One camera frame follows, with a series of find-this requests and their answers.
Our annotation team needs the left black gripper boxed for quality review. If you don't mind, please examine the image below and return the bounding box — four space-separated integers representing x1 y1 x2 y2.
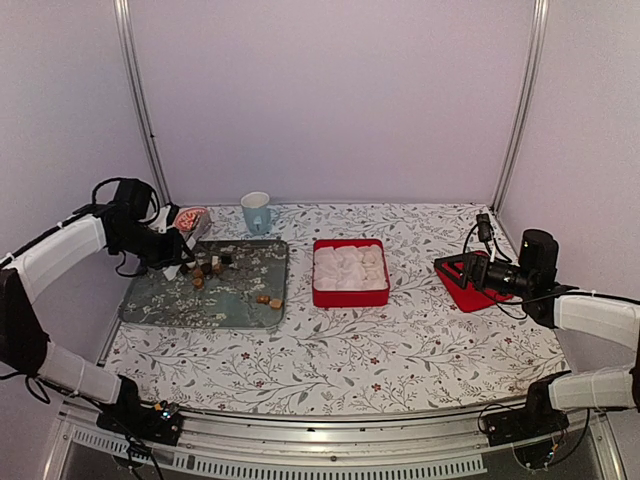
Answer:
114 221 196 269

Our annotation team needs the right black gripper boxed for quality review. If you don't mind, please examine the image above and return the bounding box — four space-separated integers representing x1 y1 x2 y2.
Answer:
435 253 535 298

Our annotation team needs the red box lid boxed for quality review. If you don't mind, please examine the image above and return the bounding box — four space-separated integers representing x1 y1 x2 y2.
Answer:
443 283 513 313

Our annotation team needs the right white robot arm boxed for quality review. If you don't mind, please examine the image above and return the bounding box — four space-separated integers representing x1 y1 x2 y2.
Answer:
434 229 639 436

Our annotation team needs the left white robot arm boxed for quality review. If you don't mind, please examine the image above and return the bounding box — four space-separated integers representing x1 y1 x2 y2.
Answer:
1 202 194 434

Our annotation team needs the red chocolate box base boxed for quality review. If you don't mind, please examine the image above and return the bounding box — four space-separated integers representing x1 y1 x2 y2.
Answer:
311 238 390 308

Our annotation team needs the red patterned small bowl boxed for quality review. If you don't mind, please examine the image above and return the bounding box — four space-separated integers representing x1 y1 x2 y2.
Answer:
173 207 208 232

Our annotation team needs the green floral tray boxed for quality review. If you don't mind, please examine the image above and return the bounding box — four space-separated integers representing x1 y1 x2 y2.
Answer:
119 240 289 329

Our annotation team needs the light blue mug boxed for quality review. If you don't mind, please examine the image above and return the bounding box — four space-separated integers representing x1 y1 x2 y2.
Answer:
240 191 280 236

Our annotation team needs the floral tablecloth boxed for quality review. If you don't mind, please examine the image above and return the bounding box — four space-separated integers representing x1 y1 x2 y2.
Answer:
105 204 567 416

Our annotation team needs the white plastic box insert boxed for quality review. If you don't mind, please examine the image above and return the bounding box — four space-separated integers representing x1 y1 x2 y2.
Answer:
313 243 388 292

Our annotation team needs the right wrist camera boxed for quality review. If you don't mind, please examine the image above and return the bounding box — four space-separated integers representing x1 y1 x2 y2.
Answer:
476 213 493 244

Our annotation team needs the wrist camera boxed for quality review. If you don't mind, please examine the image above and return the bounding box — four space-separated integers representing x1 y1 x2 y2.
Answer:
476 213 493 244
113 178 154 220

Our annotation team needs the left black camera cable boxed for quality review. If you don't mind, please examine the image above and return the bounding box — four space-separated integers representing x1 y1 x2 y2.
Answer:
91 176 161 226

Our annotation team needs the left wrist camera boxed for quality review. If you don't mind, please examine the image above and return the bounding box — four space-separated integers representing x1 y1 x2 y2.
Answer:
113 178 154 220

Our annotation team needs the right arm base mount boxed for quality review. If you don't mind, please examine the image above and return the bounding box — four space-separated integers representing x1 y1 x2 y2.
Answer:
478 370 570 446

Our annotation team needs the front aluminium rail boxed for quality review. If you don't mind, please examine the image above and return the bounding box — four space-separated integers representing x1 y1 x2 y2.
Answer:
43 399 631 479

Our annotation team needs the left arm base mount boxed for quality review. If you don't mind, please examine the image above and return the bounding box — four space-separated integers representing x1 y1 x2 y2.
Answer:
96 375 184 446

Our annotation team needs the left aluminium frame post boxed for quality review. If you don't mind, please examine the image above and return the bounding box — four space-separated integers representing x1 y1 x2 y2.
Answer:
113 0 172 203

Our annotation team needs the aluminium frame post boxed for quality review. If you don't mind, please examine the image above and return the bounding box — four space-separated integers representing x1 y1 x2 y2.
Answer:
113 0 172 203
491 0 549 214

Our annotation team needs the right aluminium frame post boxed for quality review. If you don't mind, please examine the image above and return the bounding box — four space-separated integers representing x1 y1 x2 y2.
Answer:
491 0 549 214

